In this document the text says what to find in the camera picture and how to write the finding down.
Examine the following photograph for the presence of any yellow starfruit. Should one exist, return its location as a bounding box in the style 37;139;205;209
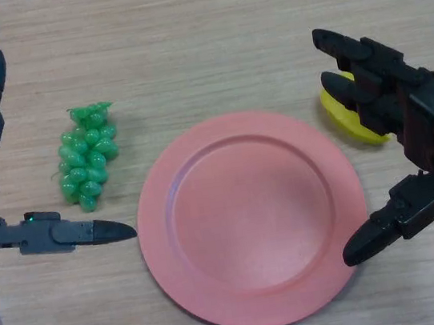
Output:
316;65;393;152

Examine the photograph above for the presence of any pink round plate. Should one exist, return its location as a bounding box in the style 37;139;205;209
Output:
123;96;383;325

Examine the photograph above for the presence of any green grape bunch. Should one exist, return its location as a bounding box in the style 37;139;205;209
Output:
41;98;130;218

